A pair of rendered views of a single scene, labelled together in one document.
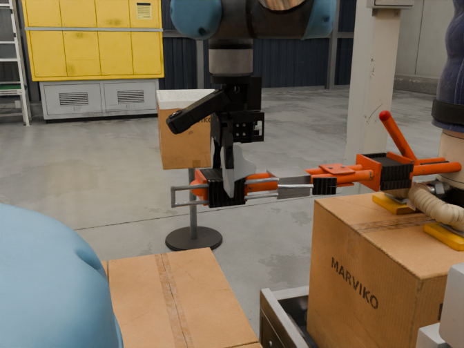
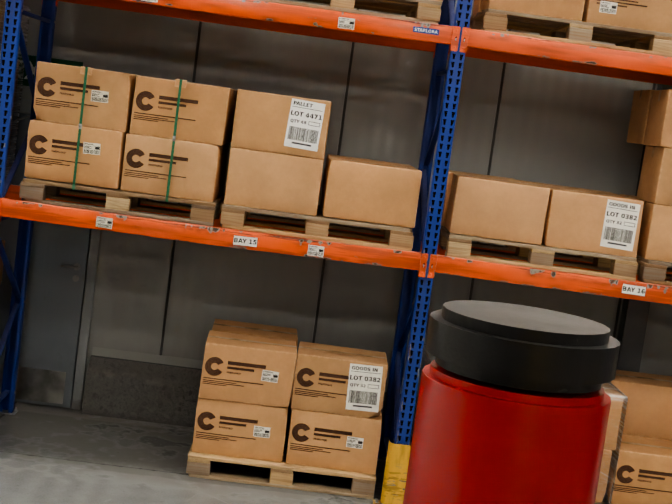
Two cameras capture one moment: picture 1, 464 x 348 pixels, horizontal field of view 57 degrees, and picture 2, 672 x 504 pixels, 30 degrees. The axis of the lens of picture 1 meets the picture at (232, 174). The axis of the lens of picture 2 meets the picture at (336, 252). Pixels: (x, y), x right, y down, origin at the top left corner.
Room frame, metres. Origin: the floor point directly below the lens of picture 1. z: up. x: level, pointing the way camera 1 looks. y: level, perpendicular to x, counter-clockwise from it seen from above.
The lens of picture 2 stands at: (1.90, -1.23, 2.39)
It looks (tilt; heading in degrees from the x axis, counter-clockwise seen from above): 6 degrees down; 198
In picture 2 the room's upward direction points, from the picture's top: 8 degrees clockwise
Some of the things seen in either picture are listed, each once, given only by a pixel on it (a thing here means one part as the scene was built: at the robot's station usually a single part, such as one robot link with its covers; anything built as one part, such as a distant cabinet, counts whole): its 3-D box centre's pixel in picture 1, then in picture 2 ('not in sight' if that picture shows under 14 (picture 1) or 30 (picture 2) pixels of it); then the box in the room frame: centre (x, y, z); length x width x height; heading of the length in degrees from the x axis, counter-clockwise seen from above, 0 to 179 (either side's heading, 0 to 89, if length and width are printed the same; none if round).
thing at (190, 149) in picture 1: (190, 126); not in sight; (2.75, 0.27, 0.82); 0.60 x 0.40 x 0.40; 11
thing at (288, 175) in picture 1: (288, 182); not in sight; (0.80, -0.11, 1.07); 0.07 x 0.07 x 0.04; 16
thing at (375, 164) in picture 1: (383, 170); not in sight; (0.86, -0.32, 1.08); 0.10 x 0.08 x 0.06; 16
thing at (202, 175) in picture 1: (220, 184); not in sight; (0.77, 0.02, 1.08); 0.08 x 0.07 x 0.05; 106
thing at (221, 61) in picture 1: (230, 63); not in sight; (0.77, 0.00, 1.30); 0.08 x 0.08 x 0.05
